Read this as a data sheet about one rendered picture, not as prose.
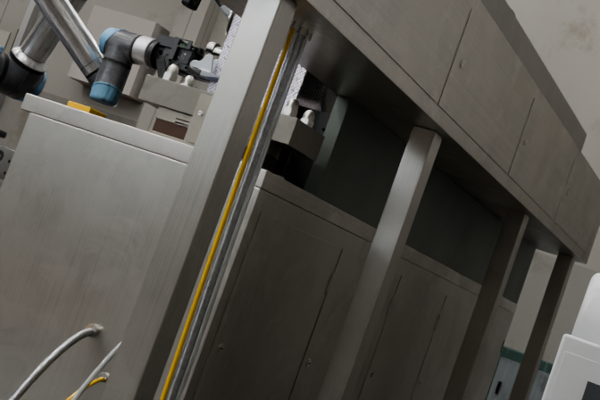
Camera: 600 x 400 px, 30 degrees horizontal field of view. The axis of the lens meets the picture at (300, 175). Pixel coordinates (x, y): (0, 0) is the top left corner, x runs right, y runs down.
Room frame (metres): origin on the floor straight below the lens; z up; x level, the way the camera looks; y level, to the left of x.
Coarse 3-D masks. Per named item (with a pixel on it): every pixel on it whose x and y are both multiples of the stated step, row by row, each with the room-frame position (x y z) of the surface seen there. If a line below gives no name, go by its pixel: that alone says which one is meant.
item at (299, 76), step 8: (232, 40) 2.68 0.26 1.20; (224, 48) 2.69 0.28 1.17; (224, 56) 2.69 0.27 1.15; (216, 64) 2.69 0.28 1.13; (216, 72) 2.69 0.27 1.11; (272, 72) 2.63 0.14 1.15; (296, 72) 2.60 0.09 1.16; (304, 72) 2.59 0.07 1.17; (296, 80) 2.60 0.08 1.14; (208, 88) 2.69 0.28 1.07; (296, 88) 2.59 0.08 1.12; (264, 96) 2.62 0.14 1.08; (288, 96) 2.60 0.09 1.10; (296, 96) 2.59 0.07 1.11
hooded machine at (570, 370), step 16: (592, 288) 6.07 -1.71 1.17; (592, 304) 6.03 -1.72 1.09; (592, 320) 5.99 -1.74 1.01; (576, 336) 5.97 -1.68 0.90; (592, 336) 5.96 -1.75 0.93; (560, 352) 5.94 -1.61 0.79; (576, 352) 5.91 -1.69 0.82; (592, 352) 5.89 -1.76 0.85; (560, 368) 5.92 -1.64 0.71; (576, 368) 5.90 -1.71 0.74; (592, 368) 5.88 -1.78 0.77; (560, 384) 5.92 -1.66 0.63; (576, 384) 5.89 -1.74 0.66; (592, 384) 5.87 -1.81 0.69
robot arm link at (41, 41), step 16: (80, 0) 3.24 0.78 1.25; (32, 32) 3.29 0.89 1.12; (48, 32) 3.27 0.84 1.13; (16, 48) 3.33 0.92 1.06; (32, 48) 3.29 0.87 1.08; (48, 48) 3.30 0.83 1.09; (16, 64) 3.30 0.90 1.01; (32, 64) 3.31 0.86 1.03; (16, 80) 3.32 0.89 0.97; (32, 80) 3.34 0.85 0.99; (16, 96) 3.36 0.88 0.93
